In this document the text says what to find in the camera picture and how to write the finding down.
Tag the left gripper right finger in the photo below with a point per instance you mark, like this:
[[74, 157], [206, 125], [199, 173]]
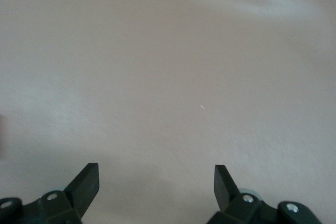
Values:
[[223, 190]]

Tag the brown table mat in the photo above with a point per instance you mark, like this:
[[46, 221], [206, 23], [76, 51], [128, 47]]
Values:
[[131, 77]]

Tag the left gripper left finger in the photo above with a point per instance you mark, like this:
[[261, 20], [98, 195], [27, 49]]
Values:
[[84, 187]]

